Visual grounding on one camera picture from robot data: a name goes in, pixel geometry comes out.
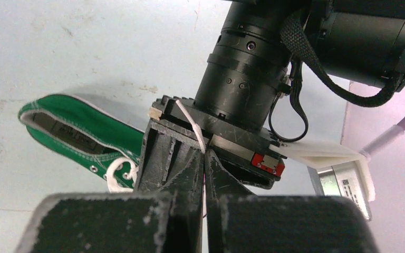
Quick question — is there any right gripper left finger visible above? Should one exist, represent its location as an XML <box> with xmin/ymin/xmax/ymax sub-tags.
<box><xmin>16</xmin><ymin>149</ymin><xmax>204</xmax><ymax>252</ymax></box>

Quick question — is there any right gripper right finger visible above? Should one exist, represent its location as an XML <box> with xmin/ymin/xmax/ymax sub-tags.
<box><xmin>204</xmin><ymin>149</ymin><xmax>379</xmax><ymax>252</ymax></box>

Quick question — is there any green canvas sneaker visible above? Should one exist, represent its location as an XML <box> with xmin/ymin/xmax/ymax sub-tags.
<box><xmin>17</xmin><ymin>94</ymin><xmax>143</xmax><ymax>192</ymax></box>

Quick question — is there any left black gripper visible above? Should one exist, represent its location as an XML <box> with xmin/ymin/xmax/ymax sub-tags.
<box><xmin>150</xmin><ymin>1</ymin><xmax>405</xmax><ymax>174</ymax></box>

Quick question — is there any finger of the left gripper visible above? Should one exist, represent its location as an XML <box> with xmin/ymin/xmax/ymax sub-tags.
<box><xmin>134</xmin><ymin>119</ymin><xmax>203</xmax><ymax>192</ymax></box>
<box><xmin>220</xmin><ymin>157</ymin><xmax>283</xmax><ymax>190</ymax></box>

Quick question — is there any white shoelace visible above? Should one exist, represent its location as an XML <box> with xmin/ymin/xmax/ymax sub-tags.
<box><xmin>105</xmin><ymin>99</ymin><xmax>208</xmax><ymax>219</ymax></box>

